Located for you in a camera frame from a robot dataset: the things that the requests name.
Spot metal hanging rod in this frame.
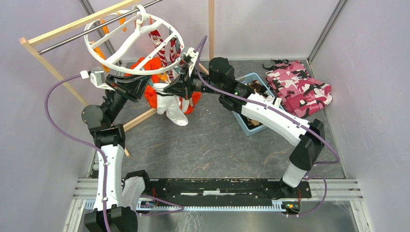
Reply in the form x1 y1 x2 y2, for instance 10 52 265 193
38 0 164 56

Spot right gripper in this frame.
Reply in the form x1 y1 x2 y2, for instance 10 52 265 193
163 64 223 101

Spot pink camouflage trousers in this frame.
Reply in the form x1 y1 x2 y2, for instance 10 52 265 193
263 59 333 118

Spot wooden drying rack frame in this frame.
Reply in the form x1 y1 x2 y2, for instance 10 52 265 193
1 0 207 159

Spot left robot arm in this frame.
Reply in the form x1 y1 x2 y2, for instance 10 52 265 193
80 68 152 232

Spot red white striped sock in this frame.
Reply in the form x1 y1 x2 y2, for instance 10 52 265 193
149 30 181 67

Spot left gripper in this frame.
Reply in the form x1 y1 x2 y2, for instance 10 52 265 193
101 72 151 126

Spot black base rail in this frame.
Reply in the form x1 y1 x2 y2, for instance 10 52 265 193
133 178 312 216

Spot light blue laundry basket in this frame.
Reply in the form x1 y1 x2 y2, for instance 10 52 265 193
232 72 283 136

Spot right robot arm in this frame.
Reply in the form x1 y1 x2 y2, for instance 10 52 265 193
154 57 325 197

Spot white sock with black stripes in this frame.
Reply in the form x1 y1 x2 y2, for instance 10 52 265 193
153 83 189 126

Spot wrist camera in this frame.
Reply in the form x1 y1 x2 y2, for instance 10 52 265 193
184 47 199 65
80 67 105 86

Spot white round clip hanger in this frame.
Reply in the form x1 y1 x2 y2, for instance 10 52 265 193
84 5 185 75

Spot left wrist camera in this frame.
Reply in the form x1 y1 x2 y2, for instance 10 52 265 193
80 67 105 86

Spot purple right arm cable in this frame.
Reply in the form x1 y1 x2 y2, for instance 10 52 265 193
194 35 340 218

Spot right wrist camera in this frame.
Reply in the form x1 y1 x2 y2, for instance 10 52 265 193
184 47 199 65

